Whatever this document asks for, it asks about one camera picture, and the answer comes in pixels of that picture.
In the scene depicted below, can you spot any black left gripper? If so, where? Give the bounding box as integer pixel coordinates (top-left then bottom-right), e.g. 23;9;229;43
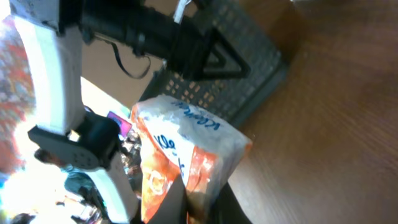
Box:
80;4;251;80

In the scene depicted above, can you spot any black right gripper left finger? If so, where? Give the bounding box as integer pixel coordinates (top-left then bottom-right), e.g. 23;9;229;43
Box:
148;175;188;224

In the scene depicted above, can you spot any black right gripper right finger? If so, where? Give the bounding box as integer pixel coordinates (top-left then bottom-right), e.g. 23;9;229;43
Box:
214;184;252;224

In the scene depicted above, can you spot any orange Kleenex tissue pack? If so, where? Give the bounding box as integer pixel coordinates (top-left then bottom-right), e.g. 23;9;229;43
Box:
131;95;252;223

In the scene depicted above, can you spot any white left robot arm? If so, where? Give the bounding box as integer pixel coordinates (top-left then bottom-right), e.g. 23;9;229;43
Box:
9;1;252;223

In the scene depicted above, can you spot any grey plastic mesh basket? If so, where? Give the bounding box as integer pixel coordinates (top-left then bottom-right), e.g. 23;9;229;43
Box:
140;0;288;127

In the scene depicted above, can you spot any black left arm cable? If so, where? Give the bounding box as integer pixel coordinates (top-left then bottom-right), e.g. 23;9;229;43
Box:
110;42;152;80

